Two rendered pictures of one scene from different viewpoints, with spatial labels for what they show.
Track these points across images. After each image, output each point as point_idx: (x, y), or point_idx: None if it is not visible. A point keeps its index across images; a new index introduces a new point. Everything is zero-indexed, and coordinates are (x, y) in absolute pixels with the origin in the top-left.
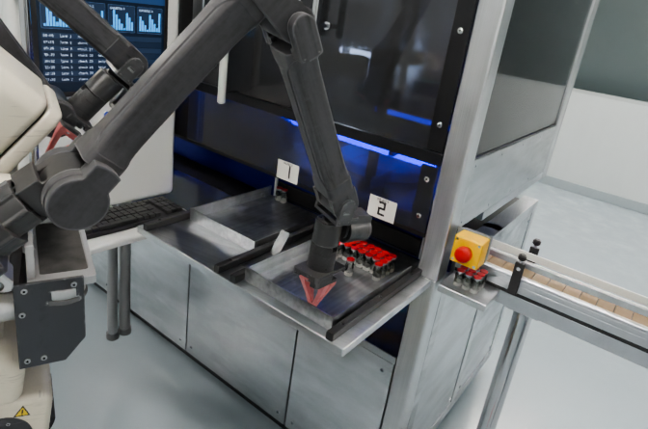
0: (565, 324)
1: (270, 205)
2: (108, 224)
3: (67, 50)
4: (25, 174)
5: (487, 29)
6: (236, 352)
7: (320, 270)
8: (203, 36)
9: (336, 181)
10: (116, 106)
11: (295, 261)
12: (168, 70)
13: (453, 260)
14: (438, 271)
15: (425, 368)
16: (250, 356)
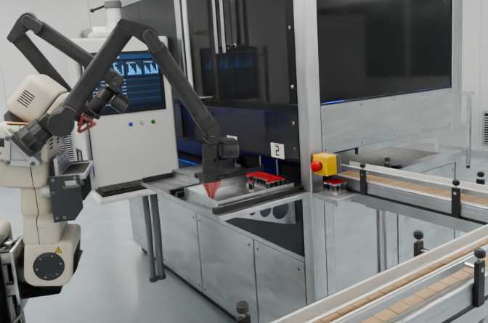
0: (396, 207)
1: (229, 168)
2: (130, 186)
3: None
4: (43, 116)
5: (299, 22)
6: (227, 284)
7: (207, 173)
8: (105, 47)
9: (200, 116)
10: (75, 83)
11: (222, 188)
12: (92, 64)
13: (315, 173)
14: (311, 184)
15: (332, 268)
16: (234, 284)
